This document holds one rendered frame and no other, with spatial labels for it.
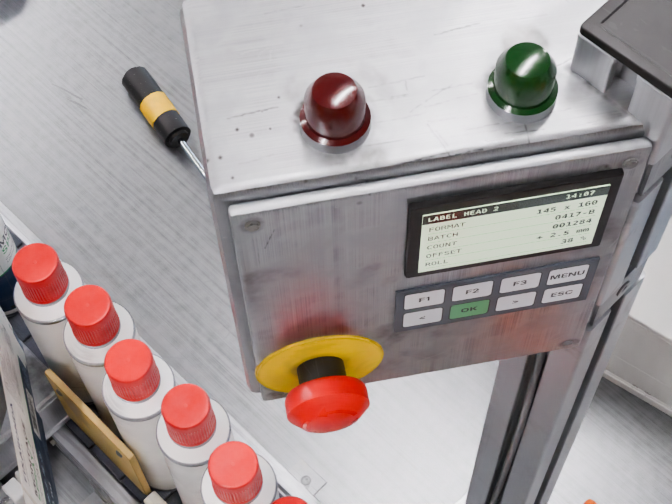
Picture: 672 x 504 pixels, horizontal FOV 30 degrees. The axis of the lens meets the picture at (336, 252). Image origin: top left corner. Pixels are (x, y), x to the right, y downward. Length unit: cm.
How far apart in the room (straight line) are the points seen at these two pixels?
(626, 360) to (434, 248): 61
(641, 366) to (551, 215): 61
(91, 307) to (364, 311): 37
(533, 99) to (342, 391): 17
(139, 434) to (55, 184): 39
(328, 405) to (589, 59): 19
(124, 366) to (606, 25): 48
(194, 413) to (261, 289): 34
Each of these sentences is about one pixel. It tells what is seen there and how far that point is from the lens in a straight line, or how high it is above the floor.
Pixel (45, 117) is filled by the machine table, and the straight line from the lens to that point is 129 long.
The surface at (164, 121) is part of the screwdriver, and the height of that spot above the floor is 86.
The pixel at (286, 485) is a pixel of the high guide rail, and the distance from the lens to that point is 94.
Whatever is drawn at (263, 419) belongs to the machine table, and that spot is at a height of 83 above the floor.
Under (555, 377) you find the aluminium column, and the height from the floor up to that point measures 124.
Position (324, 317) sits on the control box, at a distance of 54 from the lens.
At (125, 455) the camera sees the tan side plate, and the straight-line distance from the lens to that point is 94.
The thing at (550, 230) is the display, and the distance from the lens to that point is 50.
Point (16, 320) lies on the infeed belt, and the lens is 112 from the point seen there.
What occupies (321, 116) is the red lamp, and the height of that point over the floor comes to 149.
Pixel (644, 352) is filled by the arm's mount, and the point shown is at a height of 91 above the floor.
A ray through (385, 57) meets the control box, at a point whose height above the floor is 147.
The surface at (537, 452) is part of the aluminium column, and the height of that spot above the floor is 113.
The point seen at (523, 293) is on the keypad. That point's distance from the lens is 55.
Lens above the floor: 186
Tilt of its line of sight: 61 degrees down
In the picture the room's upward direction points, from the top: 2 degrees counter-clockwise
